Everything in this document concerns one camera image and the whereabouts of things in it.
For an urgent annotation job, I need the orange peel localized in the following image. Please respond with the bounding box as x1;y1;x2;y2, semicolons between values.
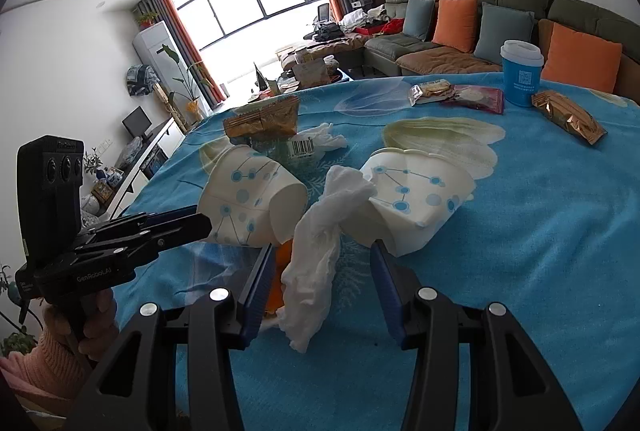
264;239;293;318

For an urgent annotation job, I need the white tissue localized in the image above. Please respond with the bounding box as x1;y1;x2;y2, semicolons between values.
277;165;376;354

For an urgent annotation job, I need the white dotted paper bowl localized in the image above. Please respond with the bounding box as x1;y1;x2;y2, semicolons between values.
198;145;308;248

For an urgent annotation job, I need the gold foil snack wrapper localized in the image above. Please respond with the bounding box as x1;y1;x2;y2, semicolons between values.
222;95;299;140

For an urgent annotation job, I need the pink sleeve left forearm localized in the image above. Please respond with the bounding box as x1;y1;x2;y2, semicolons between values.
1;330;89;416

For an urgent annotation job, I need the person's left hand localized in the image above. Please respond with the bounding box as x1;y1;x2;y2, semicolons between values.
43;289;119;361

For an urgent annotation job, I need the small black monitor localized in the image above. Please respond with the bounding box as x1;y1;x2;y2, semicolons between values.
122;107;152;139

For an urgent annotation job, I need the white black TV cabinet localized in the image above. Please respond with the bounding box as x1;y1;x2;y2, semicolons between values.
80;118;184;221

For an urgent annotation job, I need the tall potted plant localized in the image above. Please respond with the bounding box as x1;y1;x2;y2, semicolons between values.
157;43;207;123

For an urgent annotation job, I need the white standing air conditioner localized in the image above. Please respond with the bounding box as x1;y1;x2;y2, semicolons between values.
132;21;212;123

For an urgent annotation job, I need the left grey orange curtain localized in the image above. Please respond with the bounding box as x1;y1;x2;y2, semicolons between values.
132;0;227;108

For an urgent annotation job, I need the cluttered coffee table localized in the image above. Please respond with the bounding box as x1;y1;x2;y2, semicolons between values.
250;33;370;102

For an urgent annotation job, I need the gold snack packet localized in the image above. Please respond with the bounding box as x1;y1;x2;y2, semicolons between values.
530;90;606;146

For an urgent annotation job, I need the red pink snack packet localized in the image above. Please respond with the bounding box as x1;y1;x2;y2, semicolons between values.
408;78;506;115

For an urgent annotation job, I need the blue white paper cup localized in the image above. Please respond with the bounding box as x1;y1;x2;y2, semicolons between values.
500;40;544;107

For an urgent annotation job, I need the orange cushion near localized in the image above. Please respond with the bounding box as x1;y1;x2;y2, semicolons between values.
541;22;623;93

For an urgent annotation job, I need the orange cushion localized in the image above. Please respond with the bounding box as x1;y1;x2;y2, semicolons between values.
433;0;477;53
541;22;623;93

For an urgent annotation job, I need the grey-blue cushion near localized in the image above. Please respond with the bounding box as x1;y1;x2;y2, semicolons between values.
474;3;535;65

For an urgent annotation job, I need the grey-blue cushion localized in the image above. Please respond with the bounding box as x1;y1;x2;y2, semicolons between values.
474;3;535;65
402;0;435;41

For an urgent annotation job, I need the orange cushion far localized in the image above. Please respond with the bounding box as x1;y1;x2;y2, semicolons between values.
433;0;477;53

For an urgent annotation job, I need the dark green sectional sofa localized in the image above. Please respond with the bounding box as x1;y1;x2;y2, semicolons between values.
363;0;639;100

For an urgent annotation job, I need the grey-blue cushion far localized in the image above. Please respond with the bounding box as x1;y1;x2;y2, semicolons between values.
402;0;435;41

